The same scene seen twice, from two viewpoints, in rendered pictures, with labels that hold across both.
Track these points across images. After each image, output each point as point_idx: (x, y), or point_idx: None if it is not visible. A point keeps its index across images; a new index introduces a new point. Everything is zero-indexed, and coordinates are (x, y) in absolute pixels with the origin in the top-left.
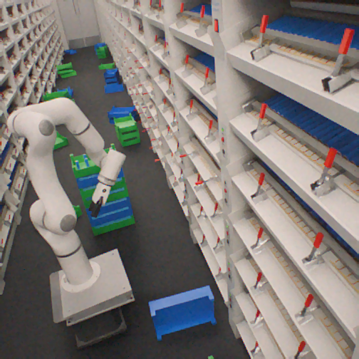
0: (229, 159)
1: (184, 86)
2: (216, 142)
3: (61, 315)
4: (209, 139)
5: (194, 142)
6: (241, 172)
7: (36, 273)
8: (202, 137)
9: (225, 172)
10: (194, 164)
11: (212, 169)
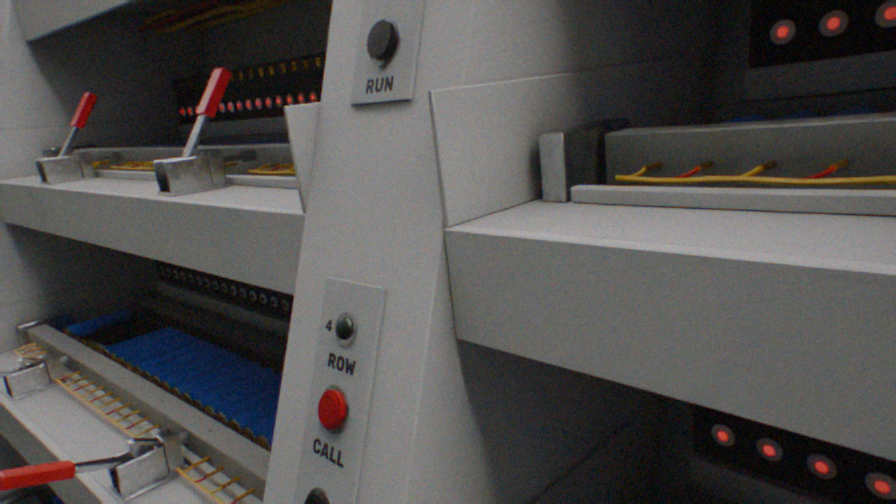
0: (462, 48)
1: (56, 89)
2: (240, 189)
3: None
4: (193, 176)
5: (47, 335)
6: (512, 206)
7: None
8: (137, 192)
9: (362, 232)
10: (20, 421)
11: (149, 414)
